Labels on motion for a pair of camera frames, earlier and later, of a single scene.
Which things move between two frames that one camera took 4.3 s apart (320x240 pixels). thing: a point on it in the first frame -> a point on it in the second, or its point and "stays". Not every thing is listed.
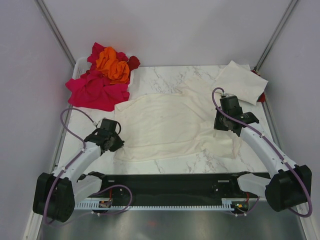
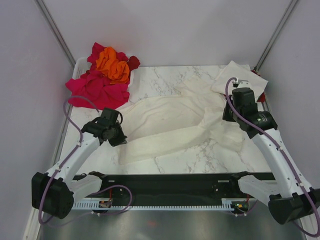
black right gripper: (217, 125) -> (226, 116)
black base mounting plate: (177, 187) stays
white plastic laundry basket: (82, 65) stays
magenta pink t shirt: (94, 90) stays
